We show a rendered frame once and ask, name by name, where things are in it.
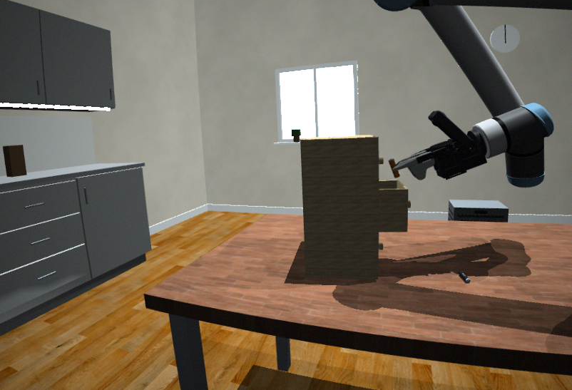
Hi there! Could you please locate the wooden chest of drawers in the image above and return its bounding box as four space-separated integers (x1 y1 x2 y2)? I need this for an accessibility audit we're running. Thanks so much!
300 135 379 279

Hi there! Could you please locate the black battery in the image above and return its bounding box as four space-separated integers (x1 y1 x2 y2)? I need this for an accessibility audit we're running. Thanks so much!
459 271 471 283

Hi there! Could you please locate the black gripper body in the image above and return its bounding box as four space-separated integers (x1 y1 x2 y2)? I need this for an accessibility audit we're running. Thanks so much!
428 129 487 180

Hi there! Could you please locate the orange aa battery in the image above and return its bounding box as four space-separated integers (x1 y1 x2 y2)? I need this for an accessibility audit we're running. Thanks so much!
388 158 399 178

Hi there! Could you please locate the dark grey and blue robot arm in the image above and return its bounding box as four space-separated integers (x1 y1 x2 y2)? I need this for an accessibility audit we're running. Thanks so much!
374 0 572 188

